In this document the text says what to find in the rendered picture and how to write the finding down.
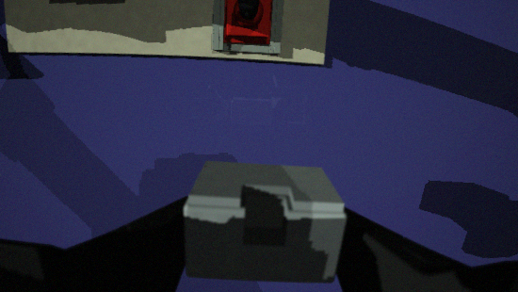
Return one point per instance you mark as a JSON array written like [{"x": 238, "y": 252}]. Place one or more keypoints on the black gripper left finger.
[{"x": 146, "y": 255}]

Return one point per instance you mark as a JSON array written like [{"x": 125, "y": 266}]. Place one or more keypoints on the grey block with slot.
[{"x": 260, "y": 222}]

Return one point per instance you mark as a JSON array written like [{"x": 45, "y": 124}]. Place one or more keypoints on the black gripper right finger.
[{"x": 376, "y": 259}]

